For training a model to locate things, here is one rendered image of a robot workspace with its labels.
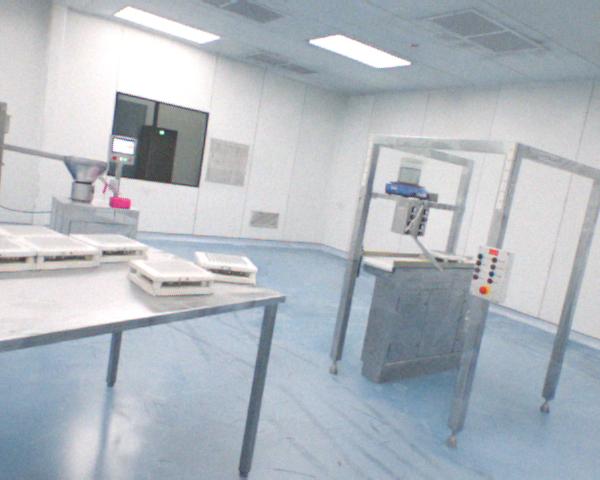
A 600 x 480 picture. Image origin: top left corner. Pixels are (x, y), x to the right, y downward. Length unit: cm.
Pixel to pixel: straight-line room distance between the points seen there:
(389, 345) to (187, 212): 508
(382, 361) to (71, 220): 277
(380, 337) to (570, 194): 368
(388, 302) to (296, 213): 569
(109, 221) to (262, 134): 431
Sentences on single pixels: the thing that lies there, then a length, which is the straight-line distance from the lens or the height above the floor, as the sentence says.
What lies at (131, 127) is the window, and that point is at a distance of 755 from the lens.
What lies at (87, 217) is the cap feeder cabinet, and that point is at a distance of 458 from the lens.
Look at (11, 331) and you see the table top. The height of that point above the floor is 82.
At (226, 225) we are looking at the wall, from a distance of 824.
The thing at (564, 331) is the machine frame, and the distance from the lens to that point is 380.
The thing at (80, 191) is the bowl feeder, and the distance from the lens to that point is 478.
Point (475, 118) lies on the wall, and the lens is 741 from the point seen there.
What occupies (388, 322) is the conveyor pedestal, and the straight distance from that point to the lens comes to 342.
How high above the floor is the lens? 132
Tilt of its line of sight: 7 degrees down
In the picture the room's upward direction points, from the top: 10 degrees clockwise
